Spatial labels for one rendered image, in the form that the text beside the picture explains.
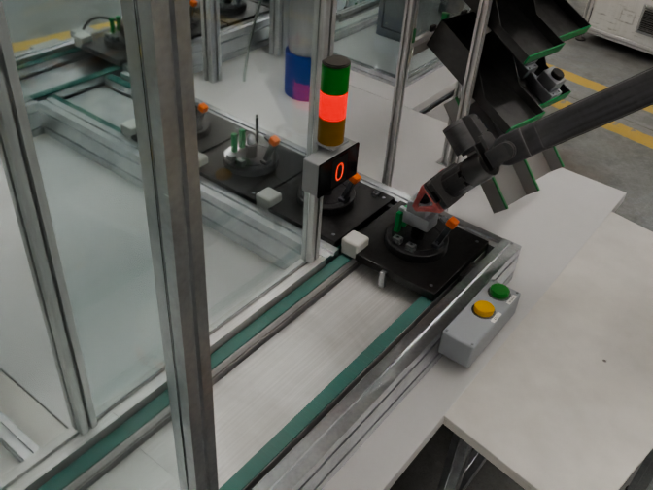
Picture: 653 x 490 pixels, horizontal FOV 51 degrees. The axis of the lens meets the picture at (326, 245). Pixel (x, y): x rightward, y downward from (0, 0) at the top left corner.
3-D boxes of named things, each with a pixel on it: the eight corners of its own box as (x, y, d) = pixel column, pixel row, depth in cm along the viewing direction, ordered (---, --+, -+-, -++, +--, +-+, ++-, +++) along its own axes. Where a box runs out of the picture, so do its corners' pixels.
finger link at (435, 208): (398, 199, 143) (429, 180, 136) (417, 186, 148) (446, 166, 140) (417, 226, 143) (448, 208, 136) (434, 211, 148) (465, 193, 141)
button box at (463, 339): (515, 313, 146) (522, 292, 142) (467, 369, 133) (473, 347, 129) (486, 298, 149) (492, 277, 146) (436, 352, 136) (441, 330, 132)
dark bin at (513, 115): (539, 119, 156) (559, 97, 150) (505, 135, 149) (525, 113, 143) (462, 33, 163) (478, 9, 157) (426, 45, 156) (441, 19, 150)
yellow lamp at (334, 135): (349, 139, 128) (351, 116, 125) (332, 149, 125) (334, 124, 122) (327, 130, 130) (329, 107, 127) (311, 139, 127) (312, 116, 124)
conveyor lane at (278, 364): (478, 277, 161) (487, 244, 155) (225, 539, 107) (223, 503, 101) (379, 228, 174) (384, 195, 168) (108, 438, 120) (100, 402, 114)
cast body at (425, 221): (437, 224, 148) (442, 196, 144) (427, 233, 146) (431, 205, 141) (404, 209, 152) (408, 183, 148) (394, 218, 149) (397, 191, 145)
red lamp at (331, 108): (351, 115, 125) (354, 90, 122) (334, 124, 122) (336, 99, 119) (329, 106, 127) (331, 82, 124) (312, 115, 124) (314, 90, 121)
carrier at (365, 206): (394, 204, 167) (400, 159, 160) (334, 249, 152) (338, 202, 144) (317, 168, 178) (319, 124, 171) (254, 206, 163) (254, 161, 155)
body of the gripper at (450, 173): (423, 185, 136) (449, 168, 131) (448, 165, 143) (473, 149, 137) (442, 211, 137) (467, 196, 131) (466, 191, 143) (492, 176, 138)
